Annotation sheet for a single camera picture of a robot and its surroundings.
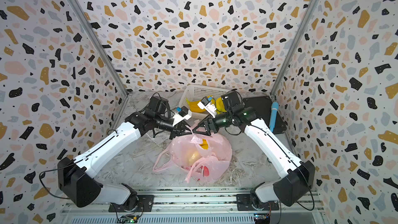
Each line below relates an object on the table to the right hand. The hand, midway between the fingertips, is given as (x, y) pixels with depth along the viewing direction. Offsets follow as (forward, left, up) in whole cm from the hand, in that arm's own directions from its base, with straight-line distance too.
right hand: (197, 129), depth 67 cm
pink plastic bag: (-4, -1, -19) cm, 19 cm away
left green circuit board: (-30, +31, -29) cm, 52 cm away
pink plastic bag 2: (-8, -4, -24) cm, 26 cm away
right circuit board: (-28, -30, -32) cm, 51 cm away
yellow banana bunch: (-2, +2, -22) cm, 23 cm away
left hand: (0, +2, -2) cm, 3 cm away
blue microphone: (+28, -46, -21) cm, 58 cm away
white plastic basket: (+48, +6, -25) cm, 55 cm away
